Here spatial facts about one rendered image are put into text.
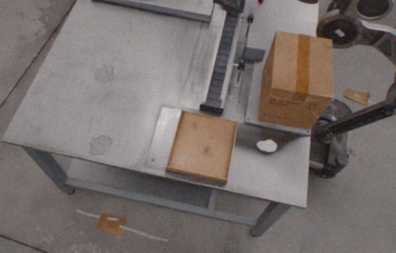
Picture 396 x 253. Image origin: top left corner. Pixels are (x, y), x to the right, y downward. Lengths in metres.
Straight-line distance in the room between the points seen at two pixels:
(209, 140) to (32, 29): 2.11
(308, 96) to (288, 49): 0.22
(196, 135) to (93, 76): 0.58
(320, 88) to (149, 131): 0.74
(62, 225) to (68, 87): 0.96
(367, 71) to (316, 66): 1.70
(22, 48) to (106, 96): 1.57
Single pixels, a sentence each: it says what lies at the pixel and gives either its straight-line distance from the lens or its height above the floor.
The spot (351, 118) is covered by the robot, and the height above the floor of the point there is 0.60.
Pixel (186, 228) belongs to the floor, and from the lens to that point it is 2.28.
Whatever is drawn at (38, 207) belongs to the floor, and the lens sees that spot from 2.47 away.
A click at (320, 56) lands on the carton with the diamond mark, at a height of 1.12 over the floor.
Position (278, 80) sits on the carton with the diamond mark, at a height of 1.12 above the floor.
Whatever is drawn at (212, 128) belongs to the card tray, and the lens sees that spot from 1.59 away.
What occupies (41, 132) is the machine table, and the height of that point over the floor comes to 0.83.
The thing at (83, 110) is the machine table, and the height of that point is 0.83.
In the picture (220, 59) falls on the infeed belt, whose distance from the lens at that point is 1.75.
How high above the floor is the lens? 2.23
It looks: 61 degrees down
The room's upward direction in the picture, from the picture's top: 6 degrees clockwise
